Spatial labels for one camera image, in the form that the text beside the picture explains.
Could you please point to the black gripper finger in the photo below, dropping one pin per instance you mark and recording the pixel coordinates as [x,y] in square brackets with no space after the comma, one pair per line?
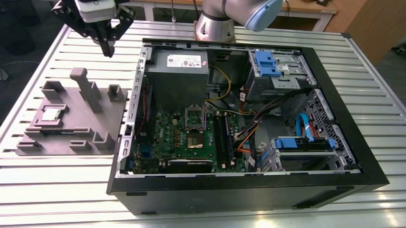
[124,21]
[71,21]

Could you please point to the CPU with silver top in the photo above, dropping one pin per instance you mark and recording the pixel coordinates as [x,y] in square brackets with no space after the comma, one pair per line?
[52,114]

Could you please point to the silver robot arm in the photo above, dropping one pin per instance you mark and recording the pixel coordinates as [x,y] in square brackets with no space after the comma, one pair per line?
[215,26]

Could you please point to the CPU socket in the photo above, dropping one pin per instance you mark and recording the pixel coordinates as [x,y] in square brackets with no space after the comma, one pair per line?
[195,141]

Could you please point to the grey power supply unit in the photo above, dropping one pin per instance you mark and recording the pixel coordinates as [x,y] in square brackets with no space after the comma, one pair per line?
[178,85]

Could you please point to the grey parts rack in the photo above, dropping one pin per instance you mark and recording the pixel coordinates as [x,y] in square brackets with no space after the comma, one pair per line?
[79,109]

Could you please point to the black case fan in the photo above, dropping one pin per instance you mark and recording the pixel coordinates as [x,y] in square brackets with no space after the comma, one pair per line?
[150,111]

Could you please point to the green motherboard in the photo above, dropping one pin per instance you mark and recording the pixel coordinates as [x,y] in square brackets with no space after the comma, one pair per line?
[171,126]

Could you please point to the RAM stick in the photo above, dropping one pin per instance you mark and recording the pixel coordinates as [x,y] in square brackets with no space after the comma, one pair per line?
[59,132]

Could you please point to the blue drive carrier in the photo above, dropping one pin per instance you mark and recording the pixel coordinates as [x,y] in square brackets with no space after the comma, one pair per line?
[266,64]

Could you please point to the metal drive cage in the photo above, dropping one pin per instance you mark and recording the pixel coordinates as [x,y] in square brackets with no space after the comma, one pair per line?
[284,83]

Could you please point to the wooden desk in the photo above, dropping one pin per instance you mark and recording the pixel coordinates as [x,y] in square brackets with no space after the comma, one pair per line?
[310,8]

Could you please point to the blue VGA port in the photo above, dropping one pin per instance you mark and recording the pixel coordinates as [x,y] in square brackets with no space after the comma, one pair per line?
[130,166]

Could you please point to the black graphics card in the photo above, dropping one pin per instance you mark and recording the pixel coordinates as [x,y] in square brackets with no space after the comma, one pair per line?
[190,164]

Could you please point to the hard disk with blue carrier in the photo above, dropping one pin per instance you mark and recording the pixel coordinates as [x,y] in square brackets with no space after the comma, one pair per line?
[288,143]

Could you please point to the wooden cabinet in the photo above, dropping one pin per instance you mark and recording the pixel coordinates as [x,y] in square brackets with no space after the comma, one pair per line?
[374,23]

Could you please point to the black PC case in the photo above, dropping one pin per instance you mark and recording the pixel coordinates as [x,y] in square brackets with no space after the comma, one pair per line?
[240,194]

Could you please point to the white desk frame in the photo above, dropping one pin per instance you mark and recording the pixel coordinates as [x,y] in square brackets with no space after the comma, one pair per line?
[148,14]

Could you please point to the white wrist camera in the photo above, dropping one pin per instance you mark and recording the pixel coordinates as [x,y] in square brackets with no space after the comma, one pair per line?
[96,12]

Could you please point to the silver disk bay frame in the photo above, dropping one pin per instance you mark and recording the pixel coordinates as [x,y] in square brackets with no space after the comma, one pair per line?
[307,154]

